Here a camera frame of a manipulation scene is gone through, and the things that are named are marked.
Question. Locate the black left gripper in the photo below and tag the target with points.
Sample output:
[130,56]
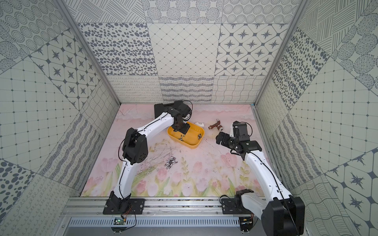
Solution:
[181,127]

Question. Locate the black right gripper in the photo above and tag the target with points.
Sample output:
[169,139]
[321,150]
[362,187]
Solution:
[224,142]

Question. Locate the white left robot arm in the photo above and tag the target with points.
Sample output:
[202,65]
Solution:
[135,144]

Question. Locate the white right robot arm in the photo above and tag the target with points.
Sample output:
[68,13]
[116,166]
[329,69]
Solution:
[280,213]

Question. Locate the yellow plastic storage box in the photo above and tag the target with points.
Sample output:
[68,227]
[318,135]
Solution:
[190,140]

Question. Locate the brown water tap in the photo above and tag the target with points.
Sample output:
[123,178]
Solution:
[216,125]

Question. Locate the white pipe tee fitting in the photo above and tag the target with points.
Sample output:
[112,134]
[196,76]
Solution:
[200,124]

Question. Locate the black plastic tool case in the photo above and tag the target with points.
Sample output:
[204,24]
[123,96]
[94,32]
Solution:
[160,108]

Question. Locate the pile of metal bits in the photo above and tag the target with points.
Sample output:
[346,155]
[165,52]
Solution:
[170,162]

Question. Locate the small green circuit board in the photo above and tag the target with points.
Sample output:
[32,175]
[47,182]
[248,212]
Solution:
[119,221]

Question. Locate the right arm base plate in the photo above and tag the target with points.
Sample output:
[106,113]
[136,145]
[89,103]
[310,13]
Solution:
[231,206]

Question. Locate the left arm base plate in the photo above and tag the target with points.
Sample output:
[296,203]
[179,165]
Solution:
[115,205]

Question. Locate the aluminium mounting rail frame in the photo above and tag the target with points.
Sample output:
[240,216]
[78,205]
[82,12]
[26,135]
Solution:
[158,212]

